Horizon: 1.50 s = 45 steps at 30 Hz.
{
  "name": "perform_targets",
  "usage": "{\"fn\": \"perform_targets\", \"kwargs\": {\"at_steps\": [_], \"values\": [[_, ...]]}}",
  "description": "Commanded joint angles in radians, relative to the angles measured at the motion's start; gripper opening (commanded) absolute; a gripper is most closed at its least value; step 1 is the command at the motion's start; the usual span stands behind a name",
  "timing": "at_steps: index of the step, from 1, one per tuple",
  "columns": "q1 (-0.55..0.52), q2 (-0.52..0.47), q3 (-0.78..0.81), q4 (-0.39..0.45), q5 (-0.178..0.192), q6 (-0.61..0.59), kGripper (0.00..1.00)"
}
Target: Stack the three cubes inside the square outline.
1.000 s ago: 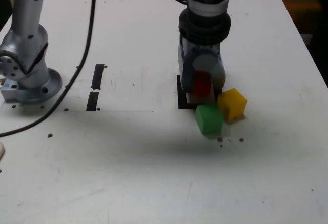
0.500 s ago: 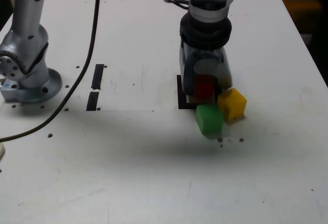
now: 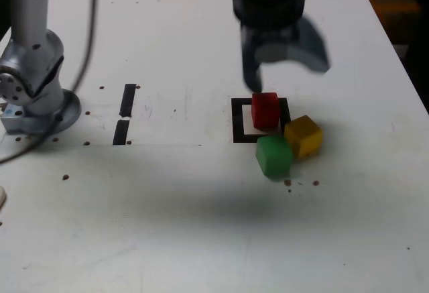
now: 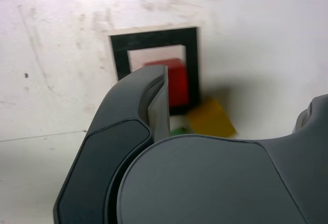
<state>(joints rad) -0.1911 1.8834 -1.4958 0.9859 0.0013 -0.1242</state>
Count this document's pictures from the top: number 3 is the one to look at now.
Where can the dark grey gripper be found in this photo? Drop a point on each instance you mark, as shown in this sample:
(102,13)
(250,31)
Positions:
(271,35)

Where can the red cube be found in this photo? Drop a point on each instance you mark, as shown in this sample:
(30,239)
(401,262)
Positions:
(265,112)

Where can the yellow cube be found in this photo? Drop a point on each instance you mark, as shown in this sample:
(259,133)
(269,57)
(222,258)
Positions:
(303,137)

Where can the green cube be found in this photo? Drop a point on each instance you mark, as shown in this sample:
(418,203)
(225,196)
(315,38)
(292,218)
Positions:
(274,157)

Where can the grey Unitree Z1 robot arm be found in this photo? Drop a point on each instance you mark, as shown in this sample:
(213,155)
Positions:
(30,58)

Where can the black tape square outline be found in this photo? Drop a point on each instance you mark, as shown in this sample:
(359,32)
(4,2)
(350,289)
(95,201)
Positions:
(236,122)

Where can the black tape strip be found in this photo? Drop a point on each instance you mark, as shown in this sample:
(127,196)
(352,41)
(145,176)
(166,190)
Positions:
(127,100)

